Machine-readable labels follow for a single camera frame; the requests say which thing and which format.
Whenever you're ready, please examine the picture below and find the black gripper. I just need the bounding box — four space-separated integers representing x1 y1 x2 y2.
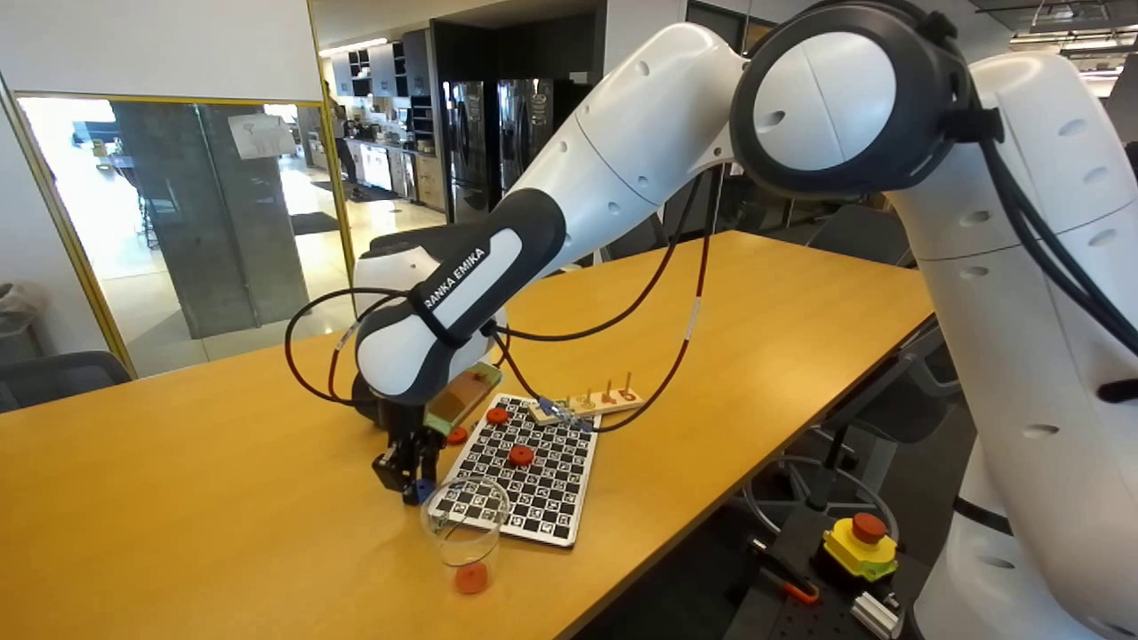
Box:
370 403 444 504

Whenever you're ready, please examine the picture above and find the orange token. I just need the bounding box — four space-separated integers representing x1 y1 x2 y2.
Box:
457 562 491 594
444 427 469 446
486 406 514 432
508 446 539 469

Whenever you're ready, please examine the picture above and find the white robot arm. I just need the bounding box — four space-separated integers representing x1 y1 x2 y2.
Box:
355 0 1138 640

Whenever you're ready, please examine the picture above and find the colourless plastic cup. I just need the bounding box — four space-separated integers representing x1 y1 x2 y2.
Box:
420 509 502 594

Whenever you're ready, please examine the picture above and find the checkered marker board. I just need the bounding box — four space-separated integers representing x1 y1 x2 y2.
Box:
428 395 598 548

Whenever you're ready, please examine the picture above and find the wooden peg board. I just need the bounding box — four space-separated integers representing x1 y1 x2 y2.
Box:
539 380 643 422

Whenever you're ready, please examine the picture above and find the yellow red emergency button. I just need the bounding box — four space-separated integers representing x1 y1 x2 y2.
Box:
823 514 895 584

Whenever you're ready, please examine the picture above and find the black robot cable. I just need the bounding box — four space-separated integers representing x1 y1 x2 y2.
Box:
280 170 729 438

